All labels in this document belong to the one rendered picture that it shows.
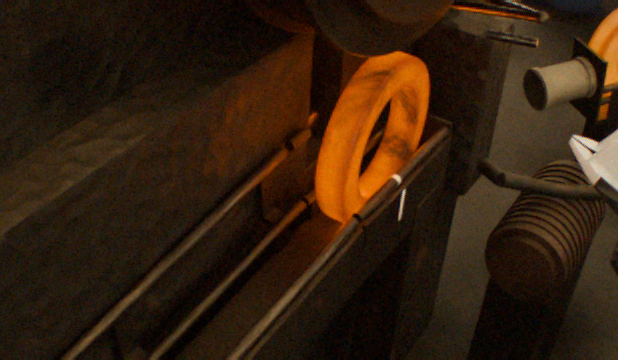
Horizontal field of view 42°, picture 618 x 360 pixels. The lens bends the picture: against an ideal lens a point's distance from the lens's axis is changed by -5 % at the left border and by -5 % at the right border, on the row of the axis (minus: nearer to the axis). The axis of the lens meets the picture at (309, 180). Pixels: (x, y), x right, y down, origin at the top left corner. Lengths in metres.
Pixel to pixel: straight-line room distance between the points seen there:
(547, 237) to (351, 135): 0.44
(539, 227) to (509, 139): 1.14
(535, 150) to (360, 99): 1.51
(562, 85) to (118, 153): 0.70
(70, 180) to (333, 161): 0.28
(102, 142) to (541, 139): 1.78
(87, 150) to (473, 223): 1.43
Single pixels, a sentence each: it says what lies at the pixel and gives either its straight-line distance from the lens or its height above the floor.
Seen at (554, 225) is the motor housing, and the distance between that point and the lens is 1.16.
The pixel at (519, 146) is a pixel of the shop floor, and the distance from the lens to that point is 2.26.
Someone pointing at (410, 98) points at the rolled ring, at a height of 0.78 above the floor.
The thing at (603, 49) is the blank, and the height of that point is 0.73.
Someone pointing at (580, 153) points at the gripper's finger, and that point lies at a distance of 0.90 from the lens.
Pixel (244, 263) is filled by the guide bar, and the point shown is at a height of 0.69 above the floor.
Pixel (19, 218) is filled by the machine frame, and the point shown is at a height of 0.87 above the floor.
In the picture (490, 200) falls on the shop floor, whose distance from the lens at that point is 2.05.
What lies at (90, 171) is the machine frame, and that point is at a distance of 0.62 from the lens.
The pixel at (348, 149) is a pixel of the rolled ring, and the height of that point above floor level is 0.79.
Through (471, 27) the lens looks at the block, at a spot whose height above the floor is 0.80.
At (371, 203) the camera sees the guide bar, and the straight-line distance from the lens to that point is 0.84.
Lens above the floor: 1.24
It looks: 38 degrees down
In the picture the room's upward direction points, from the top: 4 degrees clockwise
